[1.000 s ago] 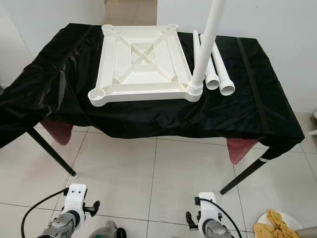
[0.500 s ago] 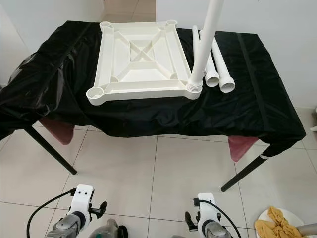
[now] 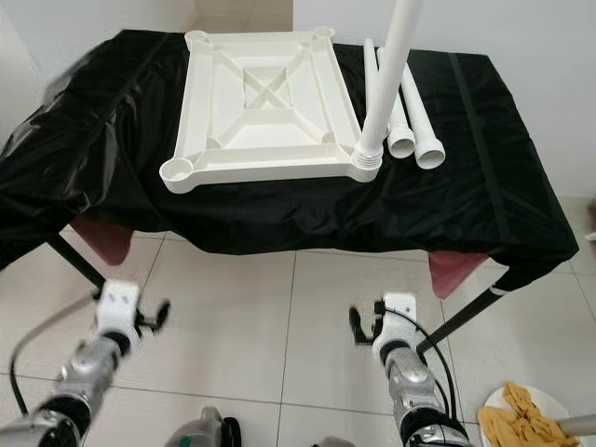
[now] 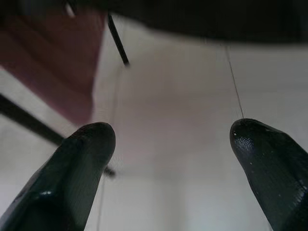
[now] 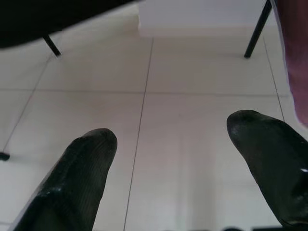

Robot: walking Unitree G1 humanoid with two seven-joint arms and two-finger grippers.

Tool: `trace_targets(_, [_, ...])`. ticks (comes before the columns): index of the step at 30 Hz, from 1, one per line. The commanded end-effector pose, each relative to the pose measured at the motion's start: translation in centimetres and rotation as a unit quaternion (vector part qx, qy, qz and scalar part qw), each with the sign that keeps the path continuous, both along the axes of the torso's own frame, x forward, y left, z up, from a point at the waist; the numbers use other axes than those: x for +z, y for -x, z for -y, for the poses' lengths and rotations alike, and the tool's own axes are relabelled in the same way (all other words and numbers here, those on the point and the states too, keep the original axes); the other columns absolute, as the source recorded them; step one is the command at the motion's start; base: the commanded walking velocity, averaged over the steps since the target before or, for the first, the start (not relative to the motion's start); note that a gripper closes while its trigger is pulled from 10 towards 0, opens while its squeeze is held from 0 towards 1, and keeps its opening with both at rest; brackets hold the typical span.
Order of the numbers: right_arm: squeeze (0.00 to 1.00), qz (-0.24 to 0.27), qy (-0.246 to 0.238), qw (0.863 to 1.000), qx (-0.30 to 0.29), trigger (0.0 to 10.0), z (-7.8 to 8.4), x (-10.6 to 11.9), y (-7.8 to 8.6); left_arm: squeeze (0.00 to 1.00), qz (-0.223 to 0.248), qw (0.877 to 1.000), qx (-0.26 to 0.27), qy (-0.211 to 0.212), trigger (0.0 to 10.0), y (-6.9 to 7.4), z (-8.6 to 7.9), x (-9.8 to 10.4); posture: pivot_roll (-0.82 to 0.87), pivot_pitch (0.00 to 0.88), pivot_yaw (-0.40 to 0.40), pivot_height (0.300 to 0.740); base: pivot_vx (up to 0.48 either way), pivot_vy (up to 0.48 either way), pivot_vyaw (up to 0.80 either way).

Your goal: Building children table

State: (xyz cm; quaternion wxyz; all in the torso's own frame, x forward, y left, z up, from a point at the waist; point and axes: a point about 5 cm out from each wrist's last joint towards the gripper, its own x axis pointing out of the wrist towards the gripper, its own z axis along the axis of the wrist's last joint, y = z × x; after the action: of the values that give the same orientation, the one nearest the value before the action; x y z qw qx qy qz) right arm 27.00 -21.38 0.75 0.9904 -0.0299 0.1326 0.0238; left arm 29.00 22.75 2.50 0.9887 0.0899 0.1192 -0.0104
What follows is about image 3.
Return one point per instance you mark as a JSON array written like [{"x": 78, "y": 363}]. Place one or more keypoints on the white plastic table top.
[{"x": 214, "y": 112}]

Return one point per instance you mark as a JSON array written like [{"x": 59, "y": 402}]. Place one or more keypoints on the white plastic table leg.
[
  {"x": 402, "y": 144},
  {"x": 370, "y": 74},
  {"x": 391, "y": 84},
  {"x": 428, "y": 144}
]

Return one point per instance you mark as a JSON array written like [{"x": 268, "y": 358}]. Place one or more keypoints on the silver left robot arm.
[{"x": 93, "y": 372}]

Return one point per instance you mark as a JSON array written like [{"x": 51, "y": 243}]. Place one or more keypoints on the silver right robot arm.
[{"x": 414, "y": 386}]

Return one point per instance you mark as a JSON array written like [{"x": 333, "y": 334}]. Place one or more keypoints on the grey left robot foot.
[{"x": 200, "y": 428}]

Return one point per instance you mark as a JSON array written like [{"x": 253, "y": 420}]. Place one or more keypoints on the black table cloth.
[{"x": 242, "y": 223}]

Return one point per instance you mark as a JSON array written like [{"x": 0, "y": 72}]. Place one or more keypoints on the white round plate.
[{"x": 559, "y": 405}]

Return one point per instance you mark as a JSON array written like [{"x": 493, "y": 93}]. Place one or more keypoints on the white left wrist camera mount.
[{"x": 119, "y": 303}]

